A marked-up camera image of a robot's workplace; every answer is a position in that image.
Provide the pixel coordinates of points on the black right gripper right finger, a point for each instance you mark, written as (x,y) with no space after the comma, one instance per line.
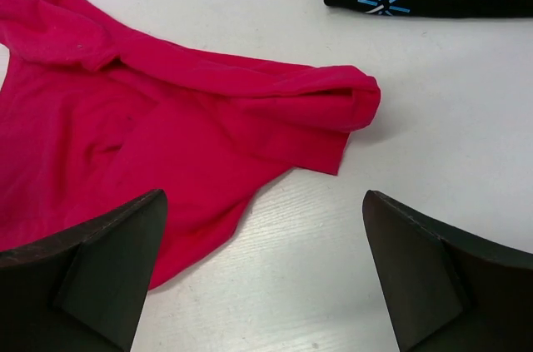
(447,289)

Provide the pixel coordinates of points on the crimson red t-shirt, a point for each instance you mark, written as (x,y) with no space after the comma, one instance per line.
(95,114)

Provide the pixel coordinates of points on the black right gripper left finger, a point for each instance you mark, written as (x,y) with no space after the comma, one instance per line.
(83,289)

